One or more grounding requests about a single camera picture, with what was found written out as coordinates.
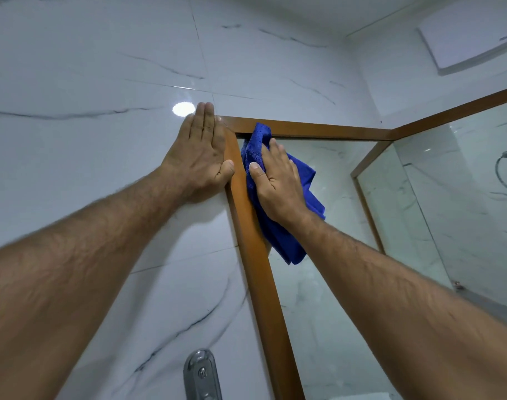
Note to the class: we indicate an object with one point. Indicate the person's left hand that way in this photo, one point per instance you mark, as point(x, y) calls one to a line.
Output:
point(197, 158)

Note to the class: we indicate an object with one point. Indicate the person's right hand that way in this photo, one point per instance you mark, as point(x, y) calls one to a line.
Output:
point(280, 187)

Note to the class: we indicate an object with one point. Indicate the person's right thumb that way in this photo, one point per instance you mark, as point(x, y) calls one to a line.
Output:
point(257, 177)

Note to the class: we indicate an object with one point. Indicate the person's left thumb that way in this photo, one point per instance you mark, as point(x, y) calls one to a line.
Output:
point(225, 170)

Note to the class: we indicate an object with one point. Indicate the person's left middle finger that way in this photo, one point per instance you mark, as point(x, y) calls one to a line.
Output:
point(199, 120)

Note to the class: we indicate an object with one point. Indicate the blue microfiber cloth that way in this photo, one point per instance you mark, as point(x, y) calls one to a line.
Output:
point(286, 239)

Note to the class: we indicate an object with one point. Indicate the person's left forearm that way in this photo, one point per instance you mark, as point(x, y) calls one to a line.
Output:
point(70, 279)

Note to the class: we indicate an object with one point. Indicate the person's right forearm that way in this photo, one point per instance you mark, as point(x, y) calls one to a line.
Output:
point(403, 320)

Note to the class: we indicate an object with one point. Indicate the small metal glass clip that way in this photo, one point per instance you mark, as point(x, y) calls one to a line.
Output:
point(459, 286)

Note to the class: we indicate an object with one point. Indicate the brown framed glass shower enclosure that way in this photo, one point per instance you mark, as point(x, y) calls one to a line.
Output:
point(259, 287)

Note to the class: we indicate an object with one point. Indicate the chrome wall fixture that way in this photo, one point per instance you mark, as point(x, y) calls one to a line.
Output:
point(201, 377)

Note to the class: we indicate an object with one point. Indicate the white wall vent cover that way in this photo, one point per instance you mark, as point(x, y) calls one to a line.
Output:
point(466, 33)

